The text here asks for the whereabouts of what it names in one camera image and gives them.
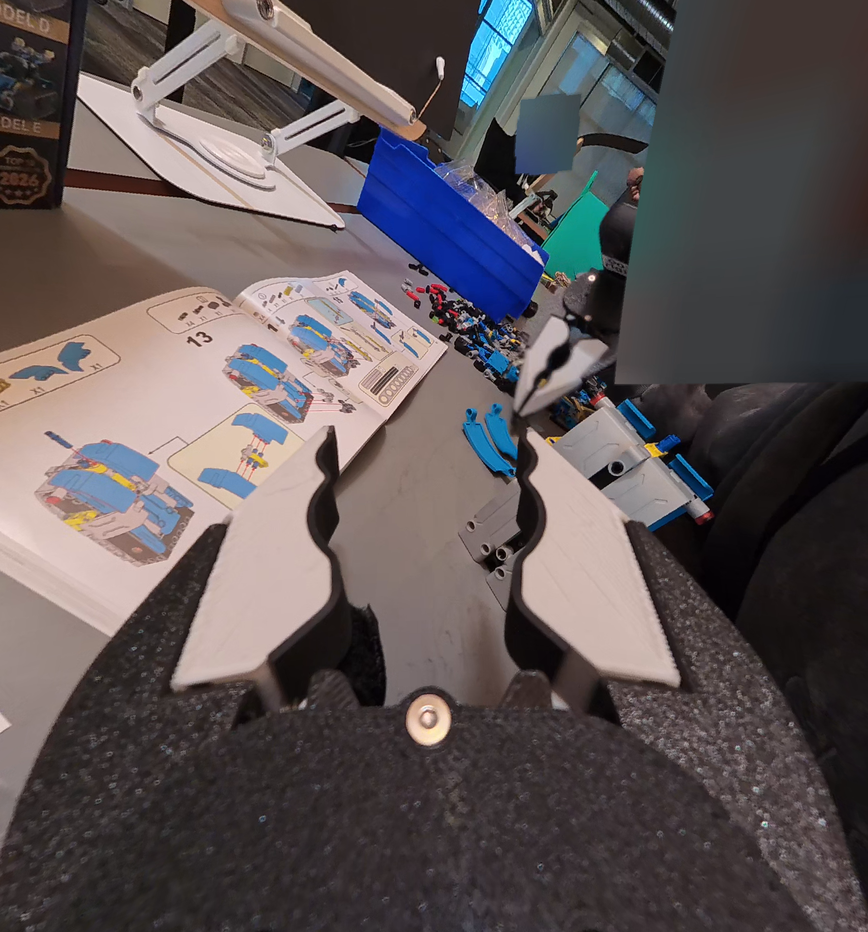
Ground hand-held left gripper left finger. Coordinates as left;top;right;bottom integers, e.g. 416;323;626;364
170;426;353;713

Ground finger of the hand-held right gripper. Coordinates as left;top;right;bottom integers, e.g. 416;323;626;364
513;316;573;415
520;336;611;418

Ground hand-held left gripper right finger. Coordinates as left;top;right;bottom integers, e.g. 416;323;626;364
504;430;683;713

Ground pile of small brick parts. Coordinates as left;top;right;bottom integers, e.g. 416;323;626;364
401;262;611;432

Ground grey blue toy brick model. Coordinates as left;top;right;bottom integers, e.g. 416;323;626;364
457;399;716;610

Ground grey desk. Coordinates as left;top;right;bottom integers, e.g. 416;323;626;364
0;73;624;932

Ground teal green board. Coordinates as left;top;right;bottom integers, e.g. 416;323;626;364
543;170;611;283

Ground blue curved brick piece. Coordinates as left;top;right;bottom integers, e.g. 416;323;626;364
485;403;520;464
462;408;515;479

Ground clear plastic parts bags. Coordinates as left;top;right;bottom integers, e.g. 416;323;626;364
434;162;546;253

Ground blue plastic bin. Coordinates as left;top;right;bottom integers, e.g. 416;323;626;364
357;127;550;322

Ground open instruction booklet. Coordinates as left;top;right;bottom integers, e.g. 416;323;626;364
0;269;450;636

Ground glass window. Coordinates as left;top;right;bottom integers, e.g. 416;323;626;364
459;0;538;112

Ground dark flat board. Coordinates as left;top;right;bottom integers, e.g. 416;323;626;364
281;0;483;144

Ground white folding book stand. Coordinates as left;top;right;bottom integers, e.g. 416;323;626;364
77;0;447;234

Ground dark toy kit box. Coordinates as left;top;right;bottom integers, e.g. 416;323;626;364
0;0;90;211

